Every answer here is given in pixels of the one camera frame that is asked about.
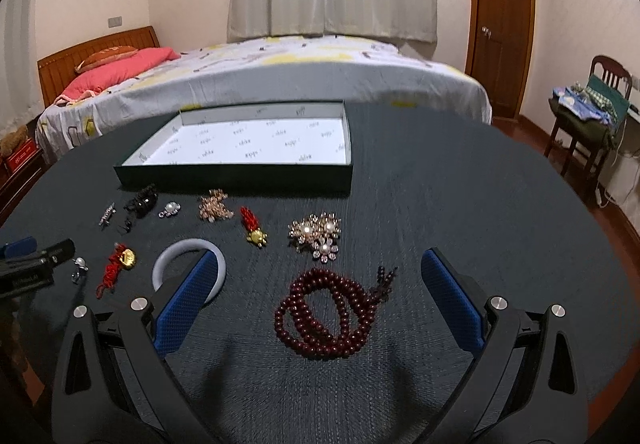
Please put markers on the wooden chair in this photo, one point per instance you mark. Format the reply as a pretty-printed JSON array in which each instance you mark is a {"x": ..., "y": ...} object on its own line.
[{"x": 593, "y": 153}]

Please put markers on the silver pearl flower brooch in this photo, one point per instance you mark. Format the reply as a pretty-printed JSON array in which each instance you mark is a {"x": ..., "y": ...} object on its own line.
[{"x": 170, "y": 209}]

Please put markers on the red cord gold pendant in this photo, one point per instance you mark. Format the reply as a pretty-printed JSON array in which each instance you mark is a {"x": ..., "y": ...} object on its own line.
[{"x": 122, "y": 258}]

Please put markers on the silver bar brooch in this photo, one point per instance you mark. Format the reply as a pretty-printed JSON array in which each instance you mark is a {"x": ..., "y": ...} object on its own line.
[{"x": 107, "y": 215}]

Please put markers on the wooden headboard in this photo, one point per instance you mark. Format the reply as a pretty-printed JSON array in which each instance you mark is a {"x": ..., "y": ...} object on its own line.
[{"x": 58, "y": 70}]

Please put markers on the red cord gold charm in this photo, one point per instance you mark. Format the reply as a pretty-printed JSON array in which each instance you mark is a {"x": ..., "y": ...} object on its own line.
[{"x": 255, "y": 234}]

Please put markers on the wall power socket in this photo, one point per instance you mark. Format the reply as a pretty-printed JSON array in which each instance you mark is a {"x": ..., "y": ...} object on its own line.
[{"x": 115, "y": 21}]

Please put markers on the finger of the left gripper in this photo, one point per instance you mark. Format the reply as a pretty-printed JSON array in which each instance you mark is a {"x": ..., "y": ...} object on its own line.
[
  {"x": 23, "y": 247},
  {"x": 47, "y": 258}
]

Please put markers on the dark green tray box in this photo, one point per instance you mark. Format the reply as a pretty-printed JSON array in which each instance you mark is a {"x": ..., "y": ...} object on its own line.
[{"x": 278, "y": 149}]

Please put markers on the pink pillow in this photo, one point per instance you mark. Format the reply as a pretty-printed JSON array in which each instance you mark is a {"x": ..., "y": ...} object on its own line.
[{"x": 91, "y": 83}]

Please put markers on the brown wooden door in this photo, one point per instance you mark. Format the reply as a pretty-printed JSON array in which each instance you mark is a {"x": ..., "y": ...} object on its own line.
[{"x": 500, "y": 48}]

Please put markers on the pearl flower brooch cluster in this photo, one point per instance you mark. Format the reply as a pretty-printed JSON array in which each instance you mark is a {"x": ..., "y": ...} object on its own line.
[{"x": 317, "y": 234}]

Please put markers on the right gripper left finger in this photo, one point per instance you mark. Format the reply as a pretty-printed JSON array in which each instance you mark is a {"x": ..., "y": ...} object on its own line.
[{"x": 112, "y": 383}]

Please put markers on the dark green table cloth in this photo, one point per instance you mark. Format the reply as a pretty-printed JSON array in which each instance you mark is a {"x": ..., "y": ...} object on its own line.
[{"x": 496, "y": 209}]

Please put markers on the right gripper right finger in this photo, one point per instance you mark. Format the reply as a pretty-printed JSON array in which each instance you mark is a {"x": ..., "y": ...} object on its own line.
[{"x": 524, "y": 384}]

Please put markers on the bed with patterned sheet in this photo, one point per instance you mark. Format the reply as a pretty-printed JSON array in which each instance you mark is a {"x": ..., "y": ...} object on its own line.
[{"x": 271, "y": 69}]

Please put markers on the orange cushion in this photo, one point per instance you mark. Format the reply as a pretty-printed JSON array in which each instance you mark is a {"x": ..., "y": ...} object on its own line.
[{"x": 105, "y": 56}]

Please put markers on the red box on nightstand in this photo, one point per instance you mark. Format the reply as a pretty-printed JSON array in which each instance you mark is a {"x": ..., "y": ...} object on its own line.
[{"x": 21, "y": 154}]

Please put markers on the white jade bangle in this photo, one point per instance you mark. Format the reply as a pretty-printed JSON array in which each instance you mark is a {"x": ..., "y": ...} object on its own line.
[{"x": 185, "y": 246}]

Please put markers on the pile of clothes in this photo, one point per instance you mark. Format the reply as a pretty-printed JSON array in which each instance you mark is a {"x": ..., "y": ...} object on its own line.
[{"x": 599, "y": 108}]

